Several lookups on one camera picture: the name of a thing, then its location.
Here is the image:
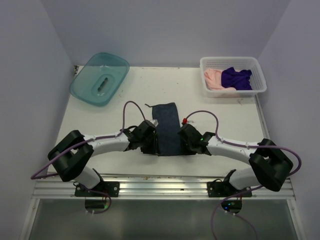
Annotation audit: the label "teal plastic tub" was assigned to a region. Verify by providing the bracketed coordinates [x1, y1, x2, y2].
[69, 52, 130, 107]

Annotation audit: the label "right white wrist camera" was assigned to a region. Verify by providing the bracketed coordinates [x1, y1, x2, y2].
[181, 118, 194, 125]

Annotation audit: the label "dark navy blue towel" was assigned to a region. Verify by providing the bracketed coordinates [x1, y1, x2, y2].
[142, 102, 182, 157]

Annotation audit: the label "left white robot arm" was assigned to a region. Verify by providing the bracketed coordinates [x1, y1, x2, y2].
[47, 119, 158, 197]

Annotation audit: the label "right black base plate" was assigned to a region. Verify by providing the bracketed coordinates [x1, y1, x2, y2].
[206, 169, 251, 198]

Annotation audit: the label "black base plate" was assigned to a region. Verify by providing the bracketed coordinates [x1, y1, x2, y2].
[206, 169, 251, 198]
[73, 181, 120, 198]

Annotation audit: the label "aluminium mounting rail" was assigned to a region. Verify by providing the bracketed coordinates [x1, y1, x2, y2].
[31, 173, 296, 200]

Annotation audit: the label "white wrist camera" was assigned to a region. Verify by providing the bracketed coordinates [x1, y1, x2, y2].
[181, 118, 194, 125]
[150, 119, 159, 127]

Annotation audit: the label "white plastic basket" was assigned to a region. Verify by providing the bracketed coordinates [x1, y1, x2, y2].
[199, 56, 267, 98]

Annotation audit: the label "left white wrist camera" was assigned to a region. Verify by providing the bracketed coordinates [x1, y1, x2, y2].
[150, 119, 159, 127]

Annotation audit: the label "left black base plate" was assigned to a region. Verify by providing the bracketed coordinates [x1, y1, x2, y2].
[73, 181, 120, 198]

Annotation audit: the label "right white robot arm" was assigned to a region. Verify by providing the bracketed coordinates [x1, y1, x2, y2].
[178, 123, 293, 197]

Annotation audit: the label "pink towel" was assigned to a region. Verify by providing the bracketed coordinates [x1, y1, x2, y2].
[204, 68, 236, 91]

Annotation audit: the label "purple towel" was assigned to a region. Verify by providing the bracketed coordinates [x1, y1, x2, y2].
[221, 67, 252, 91]

